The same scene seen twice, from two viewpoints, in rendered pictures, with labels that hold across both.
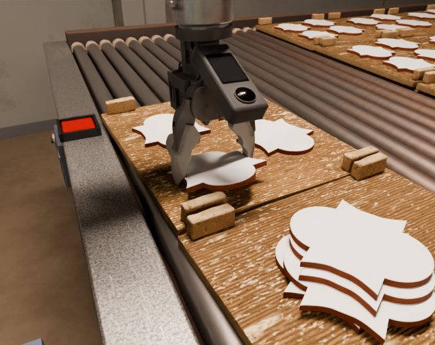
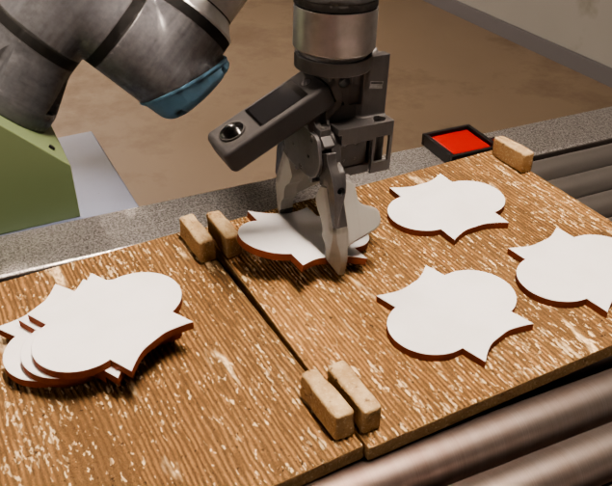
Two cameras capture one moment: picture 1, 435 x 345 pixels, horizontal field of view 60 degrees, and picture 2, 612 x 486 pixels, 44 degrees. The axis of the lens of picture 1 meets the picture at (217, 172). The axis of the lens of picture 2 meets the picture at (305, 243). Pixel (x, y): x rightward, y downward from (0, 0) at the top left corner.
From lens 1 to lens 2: 0.82 m
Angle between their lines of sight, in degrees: 73
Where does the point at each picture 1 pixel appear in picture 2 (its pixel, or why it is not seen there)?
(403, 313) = (14, 346)
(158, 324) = (99, 238)
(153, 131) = (430, 190)
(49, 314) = not seen: hidden behind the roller
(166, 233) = not seen: hidden behind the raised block
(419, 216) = (190, 445)
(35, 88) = not seen: outside the picture
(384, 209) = (216, 407)
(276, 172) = (325, 307)
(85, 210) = (267, 183)
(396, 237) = (101, 350)
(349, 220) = (145, 317)
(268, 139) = (425, 299)
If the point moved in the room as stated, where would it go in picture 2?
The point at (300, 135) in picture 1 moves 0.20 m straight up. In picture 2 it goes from (451, 338) to (481, 132)
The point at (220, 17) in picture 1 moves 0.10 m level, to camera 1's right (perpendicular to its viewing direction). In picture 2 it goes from (299, 43) to (298, 88)
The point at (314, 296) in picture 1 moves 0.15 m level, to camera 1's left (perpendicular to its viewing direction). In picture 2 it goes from (60, 293) to (96, 209)
